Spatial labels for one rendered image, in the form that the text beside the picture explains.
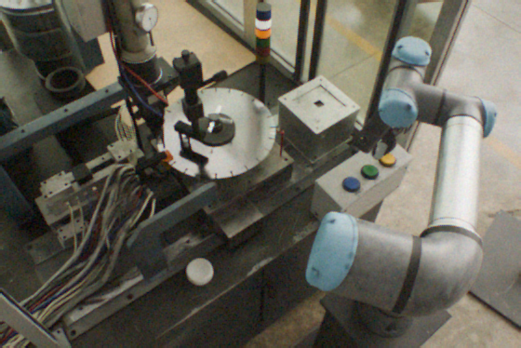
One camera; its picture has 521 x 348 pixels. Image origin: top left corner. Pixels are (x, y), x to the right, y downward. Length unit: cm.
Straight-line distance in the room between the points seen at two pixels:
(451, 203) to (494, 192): 185
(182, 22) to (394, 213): 131
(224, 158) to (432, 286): 72
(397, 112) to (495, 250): 155
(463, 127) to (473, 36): 263
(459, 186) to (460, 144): 10
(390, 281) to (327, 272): 9
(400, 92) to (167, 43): 119
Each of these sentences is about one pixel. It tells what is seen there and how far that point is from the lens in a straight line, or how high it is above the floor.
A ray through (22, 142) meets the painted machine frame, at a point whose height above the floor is 103.
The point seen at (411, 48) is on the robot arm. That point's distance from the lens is 101.
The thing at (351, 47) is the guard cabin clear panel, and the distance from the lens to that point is 145.
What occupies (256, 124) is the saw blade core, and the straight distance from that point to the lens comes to 132.
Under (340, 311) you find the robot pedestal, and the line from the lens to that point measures 127.
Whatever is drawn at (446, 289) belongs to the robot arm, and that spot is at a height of 133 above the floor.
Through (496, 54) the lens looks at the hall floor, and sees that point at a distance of 344.
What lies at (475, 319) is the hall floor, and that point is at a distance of 224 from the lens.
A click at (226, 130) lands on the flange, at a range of 129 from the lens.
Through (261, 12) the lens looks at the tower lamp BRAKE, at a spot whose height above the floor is 115.
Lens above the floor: 193
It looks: 54 degrees down
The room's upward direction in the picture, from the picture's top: straight up
